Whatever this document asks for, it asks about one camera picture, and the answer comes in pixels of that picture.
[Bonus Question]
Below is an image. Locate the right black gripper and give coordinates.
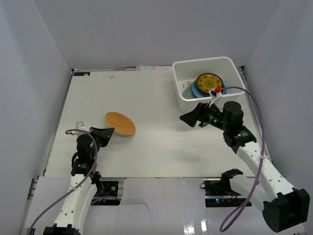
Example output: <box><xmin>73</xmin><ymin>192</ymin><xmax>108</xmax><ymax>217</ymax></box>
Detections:
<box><xmin>179</xmin><ymin>101</ymin><xmax>230</xmax><ymax>132</ymax></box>

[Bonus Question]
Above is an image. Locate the woven wicker plate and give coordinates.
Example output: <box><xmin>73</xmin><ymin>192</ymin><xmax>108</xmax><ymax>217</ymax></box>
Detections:
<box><xmin>105</xmin><ymin>112</ymin><xmax>136</xmax><ymax>136</ymax></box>

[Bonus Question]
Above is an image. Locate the light green ceramic plate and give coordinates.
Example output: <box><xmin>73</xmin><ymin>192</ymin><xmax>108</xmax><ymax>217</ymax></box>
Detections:
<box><xmin>182</xmin><ymin>87</ymin><xmax>197</xmax><ymax>99</ymax></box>

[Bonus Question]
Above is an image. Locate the blue plastic plate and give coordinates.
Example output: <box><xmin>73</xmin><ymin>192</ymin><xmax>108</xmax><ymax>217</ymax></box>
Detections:
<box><xmin>191</xmin><ymin>80</ymin><xmax>228</xmax><ymax>97</ymax></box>

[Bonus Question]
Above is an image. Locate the small yellow patterned plate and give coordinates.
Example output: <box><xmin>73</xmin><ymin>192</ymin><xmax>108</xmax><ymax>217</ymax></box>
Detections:
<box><xmin>196</xmin><ymin>73</ymin><xmax>224</xmax><ymax>95</ymax></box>

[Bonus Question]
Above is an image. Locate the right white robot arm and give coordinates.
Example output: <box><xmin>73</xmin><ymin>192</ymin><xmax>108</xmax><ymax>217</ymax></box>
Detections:
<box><xmin>180</xmin><ymin>101</ymin><xmax>310</xmax><ymax>233</ymax></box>

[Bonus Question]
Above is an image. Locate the white plastic bin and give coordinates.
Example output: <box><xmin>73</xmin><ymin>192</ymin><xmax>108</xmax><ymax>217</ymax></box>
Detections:
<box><xmin>172</xmin><ymin>56</ymin><xmax>246</xmax><ymax>113</ymax></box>

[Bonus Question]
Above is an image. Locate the blue label sticker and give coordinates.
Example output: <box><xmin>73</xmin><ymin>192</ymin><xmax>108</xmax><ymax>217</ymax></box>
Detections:
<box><xmin>73</xmin><ymin>71</ymin><xmax>90</xmax><ymax>76</ymax></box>

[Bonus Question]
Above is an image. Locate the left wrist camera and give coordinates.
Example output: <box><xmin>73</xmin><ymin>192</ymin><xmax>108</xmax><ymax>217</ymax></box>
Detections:
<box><xmin>76</xmin><ymin>121</ymin><xmax>86</xmax><ymax>130</ymax></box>

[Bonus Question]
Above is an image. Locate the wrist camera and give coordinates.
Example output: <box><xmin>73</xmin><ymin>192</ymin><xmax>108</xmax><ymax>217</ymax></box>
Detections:
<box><xmin>76</xmin><ymin>121</ymin><xmax>86</xmax><ymax>130</ymax></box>
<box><xmin>209</xmin><ymin>88</ymin><xmax>224</xmax><ymax>107</ymax></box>

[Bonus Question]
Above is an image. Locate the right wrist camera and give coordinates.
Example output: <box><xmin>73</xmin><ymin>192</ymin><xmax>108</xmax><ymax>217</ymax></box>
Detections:
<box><xmin>209</xmin><ymin>88</ymin><xmax>224</xmax><ymax>107</ymax></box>

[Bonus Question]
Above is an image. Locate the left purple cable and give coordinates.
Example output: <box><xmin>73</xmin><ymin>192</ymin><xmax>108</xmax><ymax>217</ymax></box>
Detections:
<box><xmin>26</xmin><ymin>128</ymin><xmax>120</xmax><ymax>235</ymax></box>

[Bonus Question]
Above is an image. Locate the purple cable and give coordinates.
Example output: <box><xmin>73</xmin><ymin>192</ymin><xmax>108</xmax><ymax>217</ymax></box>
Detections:
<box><xmin>219</xmin><ymin>85</ymin><xmax>266</xmax><ymax>233</ymax></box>
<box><xmin>26</xmin><ymin>128</ymin><xmax>120</xmax><ymax>235</ymax></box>

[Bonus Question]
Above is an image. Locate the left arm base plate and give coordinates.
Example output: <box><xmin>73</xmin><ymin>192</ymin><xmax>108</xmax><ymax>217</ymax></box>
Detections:
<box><xmin>96</xmin><ymin>181</ymin><xmax>119</xmax><ymax>197</ymax></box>

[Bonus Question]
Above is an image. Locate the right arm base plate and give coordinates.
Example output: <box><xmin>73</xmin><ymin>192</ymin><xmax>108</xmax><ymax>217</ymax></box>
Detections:
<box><xmin>200</xmin><ymin>179</ymin><xmax>245</xmax><ymax>208</ymax></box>

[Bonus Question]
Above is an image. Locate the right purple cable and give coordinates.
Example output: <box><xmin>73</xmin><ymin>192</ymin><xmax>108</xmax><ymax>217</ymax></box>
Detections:
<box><xmin>219</xmin><ymin>85</ymin><xmax>266</xmax><ymax>233</ymax></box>

